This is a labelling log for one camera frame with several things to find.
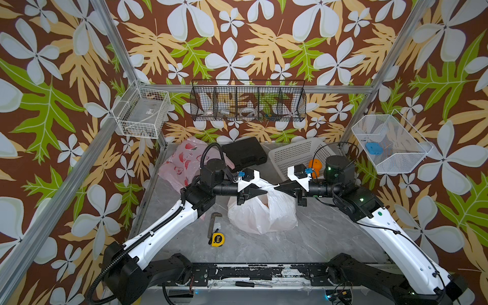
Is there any white tape roll in basket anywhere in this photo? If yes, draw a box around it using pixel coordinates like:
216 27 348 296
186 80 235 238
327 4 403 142
239 107 258 118

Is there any pink printed plastic bag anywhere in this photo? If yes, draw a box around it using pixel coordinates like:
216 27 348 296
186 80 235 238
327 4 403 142
158 137 235 193

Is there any white mesh basket right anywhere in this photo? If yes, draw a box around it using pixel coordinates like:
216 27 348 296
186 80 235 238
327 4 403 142
352 110 433 175

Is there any orange fruit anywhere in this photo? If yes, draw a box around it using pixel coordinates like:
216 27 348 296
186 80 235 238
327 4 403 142
308 159 323 179

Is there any black wire basket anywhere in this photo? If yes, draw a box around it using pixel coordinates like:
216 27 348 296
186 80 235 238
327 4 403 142
189 79 307 122

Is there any white plastic perforated basket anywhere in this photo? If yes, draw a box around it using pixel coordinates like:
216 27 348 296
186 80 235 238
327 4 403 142
268 138 339 180

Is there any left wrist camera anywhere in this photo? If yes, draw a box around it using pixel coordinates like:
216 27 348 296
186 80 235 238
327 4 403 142
236 169 261 192

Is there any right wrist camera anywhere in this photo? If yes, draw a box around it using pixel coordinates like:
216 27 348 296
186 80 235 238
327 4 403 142
287 164 314 191

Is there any white wire basket left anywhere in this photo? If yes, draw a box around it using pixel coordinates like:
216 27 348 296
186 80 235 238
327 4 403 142
112 81 172 139

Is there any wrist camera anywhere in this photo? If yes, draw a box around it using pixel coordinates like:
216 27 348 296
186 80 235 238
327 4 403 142
287 164 314 191
236 169 261 192

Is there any black screwdriver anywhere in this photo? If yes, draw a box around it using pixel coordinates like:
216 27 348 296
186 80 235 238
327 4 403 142
235 281 273 288

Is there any white plastic bag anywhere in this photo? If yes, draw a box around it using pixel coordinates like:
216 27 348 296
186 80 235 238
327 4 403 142
227 189 298 235

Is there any blue object in basket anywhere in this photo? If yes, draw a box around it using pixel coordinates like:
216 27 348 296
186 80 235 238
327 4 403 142
365 142 383 156

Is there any large metal hex key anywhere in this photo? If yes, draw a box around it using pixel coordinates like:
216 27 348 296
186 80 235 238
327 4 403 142
207 212 222 238

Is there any black plastic tool case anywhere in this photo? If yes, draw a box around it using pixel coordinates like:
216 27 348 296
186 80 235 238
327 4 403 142
222 137 268 173

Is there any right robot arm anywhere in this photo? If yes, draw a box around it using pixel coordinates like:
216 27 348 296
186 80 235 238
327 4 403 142
269 140 468 304

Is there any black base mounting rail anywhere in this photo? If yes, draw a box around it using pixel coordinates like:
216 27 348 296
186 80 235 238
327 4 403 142
159 263 359 288

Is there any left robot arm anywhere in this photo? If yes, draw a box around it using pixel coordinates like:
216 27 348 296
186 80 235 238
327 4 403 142
85 143 267 304

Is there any yellow tape measure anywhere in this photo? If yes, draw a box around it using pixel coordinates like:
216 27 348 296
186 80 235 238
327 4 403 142
208 231 225 247

